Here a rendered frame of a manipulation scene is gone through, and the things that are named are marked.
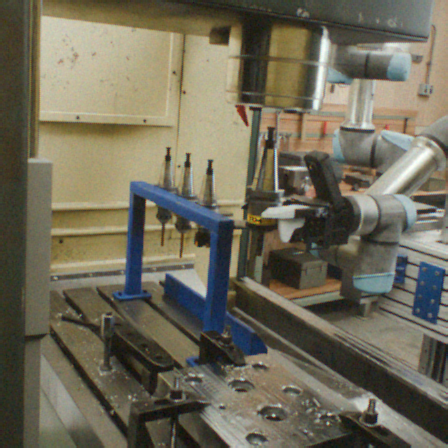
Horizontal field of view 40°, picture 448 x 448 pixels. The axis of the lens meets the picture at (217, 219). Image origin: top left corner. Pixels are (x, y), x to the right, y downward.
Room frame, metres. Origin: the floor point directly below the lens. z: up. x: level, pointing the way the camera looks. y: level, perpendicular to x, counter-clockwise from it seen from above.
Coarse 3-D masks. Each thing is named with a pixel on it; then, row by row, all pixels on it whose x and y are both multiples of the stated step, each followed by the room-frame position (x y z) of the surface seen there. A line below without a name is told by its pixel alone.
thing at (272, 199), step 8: (248, 192) 1.00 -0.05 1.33; (256, 192) 0.98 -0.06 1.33; (264, 192) 0.97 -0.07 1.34; (272, 192) 0.98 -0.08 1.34; (280, 192) 0.99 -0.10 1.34; (248, 200) 1.00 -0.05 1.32; (256, 200) 0.98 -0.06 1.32; (264, 200) 0.98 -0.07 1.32; (272, 200) 0.98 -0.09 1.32; (280, 200) 1.00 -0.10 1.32
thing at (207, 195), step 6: (204, 174) 1.41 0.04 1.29; (204, 180) 1.41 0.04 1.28; (210, 180) 1.40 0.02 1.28; (204, 186) 1.40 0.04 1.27; (210, 186) 1.40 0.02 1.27; (204, 192) 1.40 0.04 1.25; (210, 192) 1.40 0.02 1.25; (198, 198) 1.41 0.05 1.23; (204, 198) 1.40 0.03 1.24; (210, 198) 1.40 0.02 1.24; (216, 198) 1.41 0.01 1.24; (210, 204) 1.40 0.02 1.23
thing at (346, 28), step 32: (64, 0) 0.85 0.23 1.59; (96, 0) 0.82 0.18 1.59; (128, 0) 0.79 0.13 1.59; (160, 0) 0.77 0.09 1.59; (192, 0) 0.79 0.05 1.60; (224, 0) 0.81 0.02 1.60; (256, 0) 0.83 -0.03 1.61; (288, 0) 0.86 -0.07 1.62; (320, 0) 0.88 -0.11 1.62; (352, 0) 0.91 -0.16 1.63; (384, 0) 0.95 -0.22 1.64; (416, 0) 0.98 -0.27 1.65; (192, 32) 1.21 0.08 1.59; (352, 32) 0.95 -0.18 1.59; (384, 32) 0.96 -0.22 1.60; (416, 32) 0.99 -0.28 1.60
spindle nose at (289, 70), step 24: (240, 24) 0.96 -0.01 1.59; (264, 24) 0.93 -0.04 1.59; (240, 48) 0.95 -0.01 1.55; (264, 48) 0.93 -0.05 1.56; (288, 48) 0.93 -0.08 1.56; (312, 48) 0.94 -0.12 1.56; (240, 72) 0.95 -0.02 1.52; (264, 72) 0.93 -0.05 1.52; (288, 72) 0.93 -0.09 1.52; (312, 72) 0.94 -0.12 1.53; (240, 96) 0.95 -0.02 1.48; (264, 96) 0.93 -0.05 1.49; (288, 96) 0.93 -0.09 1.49; (312, 96) 0.95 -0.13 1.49
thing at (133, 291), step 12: (132, 192) 1.61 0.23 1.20; (132, 204) 1.60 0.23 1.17; (144, 204) 1.62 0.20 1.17; (132, 216) 1.60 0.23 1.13; (144, 216) 1.62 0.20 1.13; (132, 228) 1.60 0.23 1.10; (132, 240) 1.60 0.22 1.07; (132, 252) 1.60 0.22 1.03; (132, 264) 1.60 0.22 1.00; (132, 276) 1.60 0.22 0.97; (132, 288) 1.60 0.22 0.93; (120, 300) 1.57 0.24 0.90
